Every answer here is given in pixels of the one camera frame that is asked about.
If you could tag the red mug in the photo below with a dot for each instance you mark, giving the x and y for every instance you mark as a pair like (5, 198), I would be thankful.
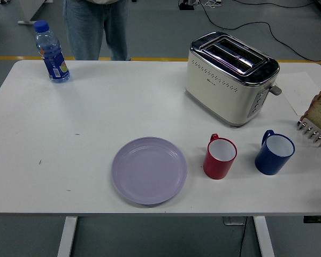
(215, 167)

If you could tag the cream and chrome toaster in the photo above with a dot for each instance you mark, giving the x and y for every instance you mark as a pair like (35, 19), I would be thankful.
(216, 91)

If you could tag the yellow floor tape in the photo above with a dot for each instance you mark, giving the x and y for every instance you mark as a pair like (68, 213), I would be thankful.
(16, 57)

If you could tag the white table leg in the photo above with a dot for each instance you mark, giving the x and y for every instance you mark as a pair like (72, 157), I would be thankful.
(67, 235)
(263, 235)

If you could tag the clear under-table bracket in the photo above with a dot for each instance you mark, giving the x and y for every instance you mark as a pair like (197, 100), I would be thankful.
(234, 220)

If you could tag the lilac round plate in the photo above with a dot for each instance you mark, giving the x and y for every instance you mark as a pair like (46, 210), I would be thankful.
(149, 171)

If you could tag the person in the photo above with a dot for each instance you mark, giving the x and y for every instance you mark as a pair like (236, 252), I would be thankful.
(80, 32)

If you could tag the black power strip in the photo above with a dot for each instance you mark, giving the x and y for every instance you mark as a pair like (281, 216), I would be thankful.
(186, 7)

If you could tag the black table control panel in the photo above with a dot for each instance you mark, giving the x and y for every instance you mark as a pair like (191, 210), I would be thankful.
(317, 219)

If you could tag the blue mug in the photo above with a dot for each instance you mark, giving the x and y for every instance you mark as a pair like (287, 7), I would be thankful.
(268, 162)

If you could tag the metal toast rack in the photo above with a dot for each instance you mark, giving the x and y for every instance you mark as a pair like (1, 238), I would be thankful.
(309, 125)

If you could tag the clear bottle with blue cap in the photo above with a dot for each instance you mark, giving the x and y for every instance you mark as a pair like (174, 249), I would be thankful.
(54, 61)

